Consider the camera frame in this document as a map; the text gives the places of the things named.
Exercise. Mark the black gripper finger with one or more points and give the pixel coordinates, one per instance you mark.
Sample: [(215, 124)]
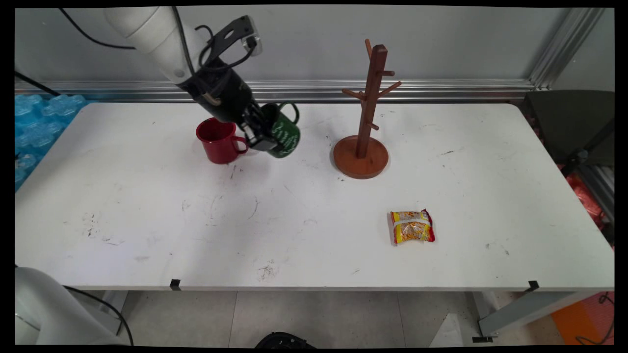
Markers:
[(262, 143), (257, 117)]

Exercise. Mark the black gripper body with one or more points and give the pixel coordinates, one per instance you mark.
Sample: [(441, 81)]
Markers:
[(221, 95)]

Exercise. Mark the green mug with white print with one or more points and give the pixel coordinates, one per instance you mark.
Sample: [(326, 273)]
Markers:
[(289, 135)]

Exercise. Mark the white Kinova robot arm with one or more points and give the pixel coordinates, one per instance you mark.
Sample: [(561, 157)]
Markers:
[(147, 29)]

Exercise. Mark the red enamel mug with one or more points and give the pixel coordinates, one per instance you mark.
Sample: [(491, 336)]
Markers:
[(216, 147)]

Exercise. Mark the brown wooden mug tree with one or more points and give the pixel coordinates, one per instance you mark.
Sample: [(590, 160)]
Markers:
[(378, 73)]

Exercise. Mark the black table edge clip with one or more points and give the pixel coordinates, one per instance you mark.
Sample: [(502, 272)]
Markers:
[(533, 286), (174, 284)]

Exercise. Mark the yellow red snack packet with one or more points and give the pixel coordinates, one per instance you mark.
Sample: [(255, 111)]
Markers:
[(412, 228)]

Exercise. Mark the blue bubble wrap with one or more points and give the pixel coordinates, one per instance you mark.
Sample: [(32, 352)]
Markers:
[(39, 127)]

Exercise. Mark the dark grey panel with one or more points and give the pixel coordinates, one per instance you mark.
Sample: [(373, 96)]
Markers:
[(564, 122)]

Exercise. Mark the grey metal table leg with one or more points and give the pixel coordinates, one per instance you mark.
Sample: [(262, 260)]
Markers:
[(520, 309)]

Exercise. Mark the red plastic bag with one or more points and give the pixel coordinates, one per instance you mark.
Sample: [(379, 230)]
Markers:
[(586, 198)]

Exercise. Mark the orange floor mat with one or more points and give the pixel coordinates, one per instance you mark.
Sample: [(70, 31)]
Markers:
[(584, 318)]

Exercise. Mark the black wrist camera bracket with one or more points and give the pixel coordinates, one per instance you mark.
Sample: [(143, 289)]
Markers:
[(230, 32)]

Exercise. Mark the horizontal aluminium rail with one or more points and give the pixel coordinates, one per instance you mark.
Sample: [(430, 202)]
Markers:
[(441, 89)]

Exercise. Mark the diagonal aluminium rail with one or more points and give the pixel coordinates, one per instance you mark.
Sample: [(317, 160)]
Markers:
[(564, 46)]

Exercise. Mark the aluminium frame beam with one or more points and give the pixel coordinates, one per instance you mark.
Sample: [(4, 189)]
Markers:
[(598, 189)]

